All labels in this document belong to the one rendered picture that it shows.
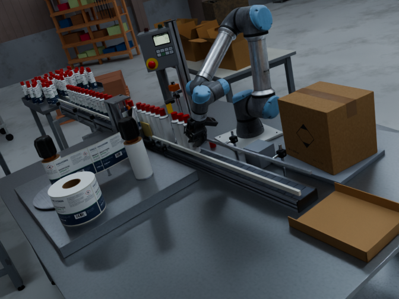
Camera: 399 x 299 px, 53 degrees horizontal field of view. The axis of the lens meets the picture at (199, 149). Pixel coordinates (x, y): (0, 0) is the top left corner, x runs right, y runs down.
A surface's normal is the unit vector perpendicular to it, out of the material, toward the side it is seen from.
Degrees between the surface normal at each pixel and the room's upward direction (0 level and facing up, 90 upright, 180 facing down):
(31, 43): 90
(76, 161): 90
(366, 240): 0
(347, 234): 0
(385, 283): 0
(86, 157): 90
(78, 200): 90
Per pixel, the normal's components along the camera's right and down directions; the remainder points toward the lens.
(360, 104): 0.44, 0.28
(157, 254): -0.24, -0.88
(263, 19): 0.62, 0.04
